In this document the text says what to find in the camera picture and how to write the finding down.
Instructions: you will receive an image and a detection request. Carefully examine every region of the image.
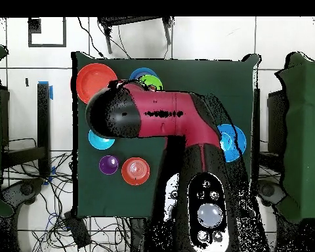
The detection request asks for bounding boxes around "medium blue bowl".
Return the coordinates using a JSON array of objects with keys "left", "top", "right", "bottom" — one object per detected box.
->
[{"left": 129, "top": 67, "right": 158, "bottom": 81}]

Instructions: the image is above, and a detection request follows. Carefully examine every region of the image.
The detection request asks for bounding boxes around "large blue bowl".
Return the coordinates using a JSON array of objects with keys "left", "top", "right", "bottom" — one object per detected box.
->
[{"left": 217, "top": 123, "right": 247, "bottom": 163}]

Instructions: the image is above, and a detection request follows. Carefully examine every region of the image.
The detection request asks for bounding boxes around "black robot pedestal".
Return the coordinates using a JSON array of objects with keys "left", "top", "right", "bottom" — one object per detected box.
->
[{"left": 129, "top": 217, "right": 148, "bottom": 252}]

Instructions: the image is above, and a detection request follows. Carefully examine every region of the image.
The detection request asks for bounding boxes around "dark grey pedestal foot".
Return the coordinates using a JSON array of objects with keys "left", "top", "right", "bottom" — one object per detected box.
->
[
  {"left": 258, "top": 179, "right": 287, "bottom": 207},
  {"left": 1, "top": 178, "right": 45, "bottom": 208}
]

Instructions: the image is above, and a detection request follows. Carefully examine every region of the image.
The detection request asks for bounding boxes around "black floor cable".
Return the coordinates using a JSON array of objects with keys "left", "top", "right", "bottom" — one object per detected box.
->
[{"left": 77, "top": 16, "right": 106, "bottom": 58}]

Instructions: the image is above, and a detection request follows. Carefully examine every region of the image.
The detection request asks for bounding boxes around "black floor box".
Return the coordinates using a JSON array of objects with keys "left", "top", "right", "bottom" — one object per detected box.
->
[{"left": 63, "top": 211, "right": 92, "bottom": 249}]

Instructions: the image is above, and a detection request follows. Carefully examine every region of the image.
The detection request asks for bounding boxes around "black metal stand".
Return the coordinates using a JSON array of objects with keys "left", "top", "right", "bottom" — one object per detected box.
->
[{"left": 97, "top": 16, "right": 175, "bottom": 55}]

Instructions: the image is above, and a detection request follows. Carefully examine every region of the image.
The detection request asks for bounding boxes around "purple cup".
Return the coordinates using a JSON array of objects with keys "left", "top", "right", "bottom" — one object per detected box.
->
[{"left": 98, "top": 154, "right": 120, "bottom": 176}]

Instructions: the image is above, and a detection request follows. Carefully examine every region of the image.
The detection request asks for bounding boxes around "light blue ribbed bowl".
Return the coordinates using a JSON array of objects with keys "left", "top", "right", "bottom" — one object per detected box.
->
[{"left": 88, "top": 129, "right": 116, "bottom": 151}]

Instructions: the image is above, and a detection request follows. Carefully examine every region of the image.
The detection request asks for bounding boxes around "blue tape strip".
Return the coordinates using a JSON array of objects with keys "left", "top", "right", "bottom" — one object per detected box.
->
[{"left": 38, "top": 80, "right": 54, "bottom": 101}]

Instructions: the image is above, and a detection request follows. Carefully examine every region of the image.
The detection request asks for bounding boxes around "green ribbed bowl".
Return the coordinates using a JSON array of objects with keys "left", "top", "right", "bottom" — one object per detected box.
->
[{"left": 139, "top": 74, "right": 164, "bottom": 92}]

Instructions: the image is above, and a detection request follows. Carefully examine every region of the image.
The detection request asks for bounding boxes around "large orange bowl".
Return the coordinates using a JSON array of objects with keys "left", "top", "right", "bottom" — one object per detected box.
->
[{"left": 75, "top": 62, "right": 118, "bottom": 105}]

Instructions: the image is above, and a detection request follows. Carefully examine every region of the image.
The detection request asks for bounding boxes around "floor cable bundle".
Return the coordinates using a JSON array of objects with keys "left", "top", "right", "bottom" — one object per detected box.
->
[{"left": 2, "top": 152, "right": 74, "bottom": 252}]

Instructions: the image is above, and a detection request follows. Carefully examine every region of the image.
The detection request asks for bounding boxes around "black metal frame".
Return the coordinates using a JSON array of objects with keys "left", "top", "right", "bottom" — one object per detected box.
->
[
  {"left": 252, "top": 87, "right": 289, "bottom": 182},
  {"left": 0, "top": 82, "right": 52, "bottom": 179}
]

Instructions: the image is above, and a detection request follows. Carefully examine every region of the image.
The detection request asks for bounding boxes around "black square floor frame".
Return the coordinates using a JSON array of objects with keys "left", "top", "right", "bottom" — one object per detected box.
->
[{"left": 28, "top": 16, "right": 67, "bottom": 49}]

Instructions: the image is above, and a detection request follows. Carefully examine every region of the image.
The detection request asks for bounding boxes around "dark green tablecloth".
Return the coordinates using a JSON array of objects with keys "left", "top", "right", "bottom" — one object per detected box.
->
[{"left": 71, "top": 51, "right": 261, "bottom": 220}]

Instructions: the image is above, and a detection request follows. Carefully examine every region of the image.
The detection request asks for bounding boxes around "small orange bowl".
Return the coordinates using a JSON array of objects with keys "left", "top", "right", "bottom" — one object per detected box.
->
[{"left": 121, "top": 157, "right": 151, "bottom": 186}]

